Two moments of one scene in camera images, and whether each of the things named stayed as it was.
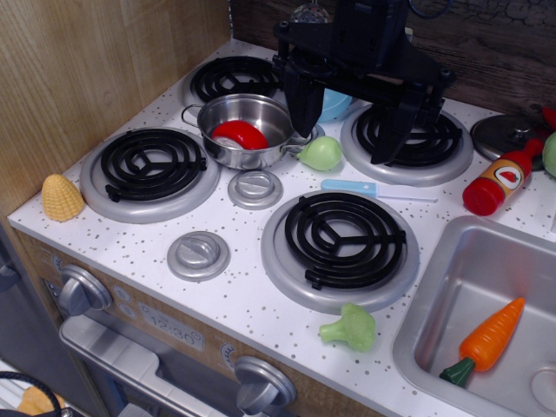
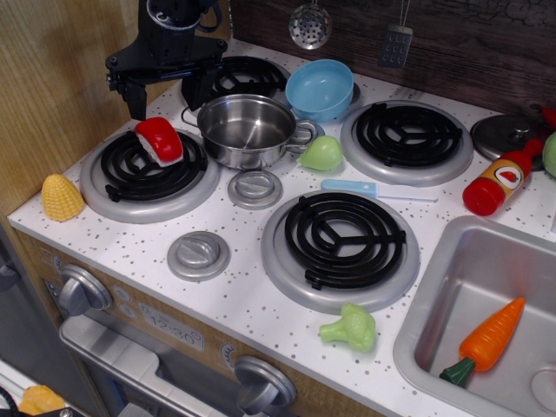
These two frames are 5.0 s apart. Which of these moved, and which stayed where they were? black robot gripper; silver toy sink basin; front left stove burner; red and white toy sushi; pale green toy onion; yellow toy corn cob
Moved: red and white toy sushi; black robot gripper
Stayed: pale green toy onion; silver toy sink basin; yellow toy corn cob; front left stove burner
